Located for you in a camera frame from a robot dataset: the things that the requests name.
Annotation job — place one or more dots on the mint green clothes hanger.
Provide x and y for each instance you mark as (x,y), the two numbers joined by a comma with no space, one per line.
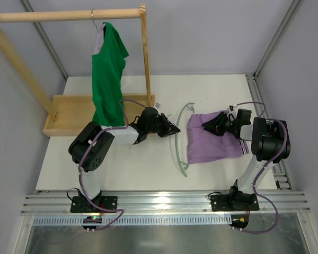
(183,166)

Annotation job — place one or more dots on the purple trousers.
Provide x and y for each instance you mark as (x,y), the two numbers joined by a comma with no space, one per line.
(204,146)

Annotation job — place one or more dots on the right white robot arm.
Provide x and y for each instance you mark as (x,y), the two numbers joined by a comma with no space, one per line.
(269,145)

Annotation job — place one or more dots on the black mounting plate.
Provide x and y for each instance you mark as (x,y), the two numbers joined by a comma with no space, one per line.
(239,202)
(106,205)

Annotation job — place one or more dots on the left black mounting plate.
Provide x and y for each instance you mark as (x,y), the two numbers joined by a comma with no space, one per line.
(106,205)

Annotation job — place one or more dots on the purple clothes hanger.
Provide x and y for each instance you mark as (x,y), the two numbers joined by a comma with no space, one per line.
(99,31)

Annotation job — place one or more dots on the aluminium frame post right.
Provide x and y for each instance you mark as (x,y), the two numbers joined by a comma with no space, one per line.
(280,173)

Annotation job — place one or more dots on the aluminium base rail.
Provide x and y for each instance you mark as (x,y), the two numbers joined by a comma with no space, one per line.
(155,202)

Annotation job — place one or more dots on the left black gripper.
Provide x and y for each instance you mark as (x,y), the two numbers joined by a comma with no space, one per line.
(162,126)

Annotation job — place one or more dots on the wooden clothes rack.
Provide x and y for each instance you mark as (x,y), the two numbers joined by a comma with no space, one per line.
(69,114)

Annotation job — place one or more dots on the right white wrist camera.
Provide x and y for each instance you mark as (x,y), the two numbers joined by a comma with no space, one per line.
(232,110)

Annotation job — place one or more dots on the aluminium frame post left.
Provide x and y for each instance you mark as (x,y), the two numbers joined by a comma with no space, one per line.
(45,40)

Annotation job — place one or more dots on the green t-shirt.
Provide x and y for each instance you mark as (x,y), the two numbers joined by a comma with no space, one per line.
(107,69)

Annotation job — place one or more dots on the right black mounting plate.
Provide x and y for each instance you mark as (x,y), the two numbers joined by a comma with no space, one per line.
(239,202)

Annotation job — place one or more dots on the slotted cable duct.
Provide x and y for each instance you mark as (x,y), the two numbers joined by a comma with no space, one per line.
(132,220)

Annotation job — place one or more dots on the aluminium frame post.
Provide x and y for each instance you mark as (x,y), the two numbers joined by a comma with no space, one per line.
(45,40)
(280,173)

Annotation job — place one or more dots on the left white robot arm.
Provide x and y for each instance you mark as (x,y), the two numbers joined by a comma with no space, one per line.
(91,146)

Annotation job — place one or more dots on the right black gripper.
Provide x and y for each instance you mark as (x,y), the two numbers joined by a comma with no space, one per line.
(222,125)

